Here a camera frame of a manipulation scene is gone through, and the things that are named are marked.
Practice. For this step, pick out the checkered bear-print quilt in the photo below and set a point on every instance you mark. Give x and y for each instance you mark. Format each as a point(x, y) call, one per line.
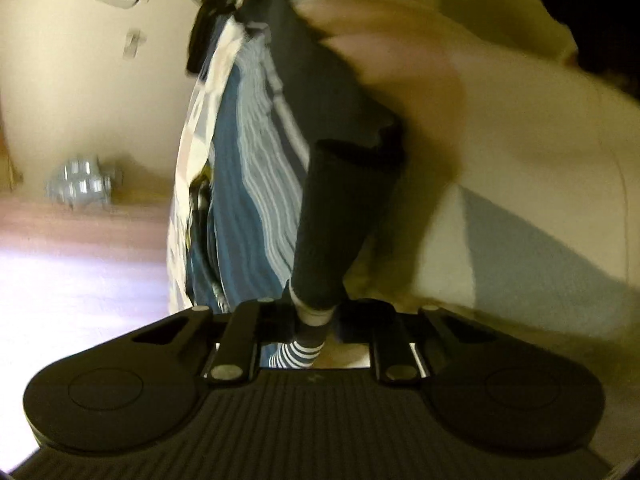
point(525, 160)

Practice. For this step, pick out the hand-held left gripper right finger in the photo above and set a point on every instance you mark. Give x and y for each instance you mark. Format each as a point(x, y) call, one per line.
point(395, 340)

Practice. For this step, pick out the grey wrapped bundle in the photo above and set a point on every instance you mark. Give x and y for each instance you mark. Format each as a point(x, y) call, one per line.
point(80, 182)

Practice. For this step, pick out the white wall socket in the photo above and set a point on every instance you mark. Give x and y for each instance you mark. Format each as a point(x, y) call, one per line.
point(133, 44)

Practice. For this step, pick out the striped knit sweater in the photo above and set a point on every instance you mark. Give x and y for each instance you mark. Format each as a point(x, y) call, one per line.
point(345, 200)

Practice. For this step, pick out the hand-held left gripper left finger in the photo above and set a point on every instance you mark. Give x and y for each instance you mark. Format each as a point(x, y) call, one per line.
point(239, 340)

